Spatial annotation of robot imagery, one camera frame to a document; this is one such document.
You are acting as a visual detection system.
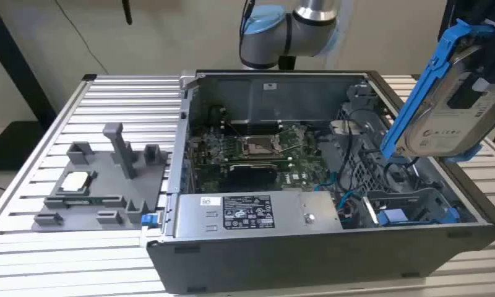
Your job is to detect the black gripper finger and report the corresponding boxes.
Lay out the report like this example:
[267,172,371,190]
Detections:
[447,27,495,110]

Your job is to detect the hard disk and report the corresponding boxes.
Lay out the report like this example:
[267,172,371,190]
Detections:
[379,18,495,164]

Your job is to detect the perforated metal disk bay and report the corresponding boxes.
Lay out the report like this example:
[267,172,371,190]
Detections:
[337,101,477,227]

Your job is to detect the blue disk carrier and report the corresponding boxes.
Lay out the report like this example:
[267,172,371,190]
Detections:
[378,197,459,226]

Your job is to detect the black RAM slot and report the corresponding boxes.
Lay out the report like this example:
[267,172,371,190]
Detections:
[222,119,287,136]

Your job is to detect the grey plastic cage latch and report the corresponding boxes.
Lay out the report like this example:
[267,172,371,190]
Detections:
[346,82,377,100]

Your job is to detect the green motherboard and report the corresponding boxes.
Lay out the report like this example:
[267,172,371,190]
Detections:
[187,123,335,194]

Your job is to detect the CPU socket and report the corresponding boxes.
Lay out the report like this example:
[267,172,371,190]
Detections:
[242,136,282,157]

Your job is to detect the silver power supply unit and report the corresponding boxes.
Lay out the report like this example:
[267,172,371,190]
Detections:
[174,190,342,239]

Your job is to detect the black graphics card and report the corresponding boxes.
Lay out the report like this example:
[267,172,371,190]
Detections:
[228,163,280,192]

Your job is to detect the black open PC case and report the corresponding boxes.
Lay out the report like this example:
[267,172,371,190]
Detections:
[146,68,495,295]

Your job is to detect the black antenna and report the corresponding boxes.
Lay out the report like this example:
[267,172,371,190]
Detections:
[120,0,134,25]

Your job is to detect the grey parts rack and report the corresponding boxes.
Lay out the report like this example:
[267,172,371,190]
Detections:
[31,123,172,233]

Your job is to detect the green RAM stick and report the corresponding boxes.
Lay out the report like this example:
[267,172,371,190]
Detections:
[64,196,123,206]

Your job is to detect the silver CPU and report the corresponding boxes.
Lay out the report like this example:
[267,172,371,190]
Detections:
[61,171,94,192]

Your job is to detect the black stand with base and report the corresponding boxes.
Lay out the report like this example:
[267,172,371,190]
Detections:
[0,0,57,171]

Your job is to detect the looped black disk wire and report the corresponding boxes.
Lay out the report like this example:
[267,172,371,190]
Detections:
[385,156,418,193]

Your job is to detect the long black wire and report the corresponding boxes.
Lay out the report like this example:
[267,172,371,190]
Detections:
[339,108,397,186]

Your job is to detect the blue disk wire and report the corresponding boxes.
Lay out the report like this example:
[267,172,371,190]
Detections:
[315,181,367,217]

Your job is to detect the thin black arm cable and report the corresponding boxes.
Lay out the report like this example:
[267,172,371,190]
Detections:
[239,0,258,35]

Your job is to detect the thin wire locking lever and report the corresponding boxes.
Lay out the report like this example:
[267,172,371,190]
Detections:
[226,121,246,139]

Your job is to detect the thin wall cable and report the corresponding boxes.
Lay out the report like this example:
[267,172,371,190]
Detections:
[55,0,106,74]

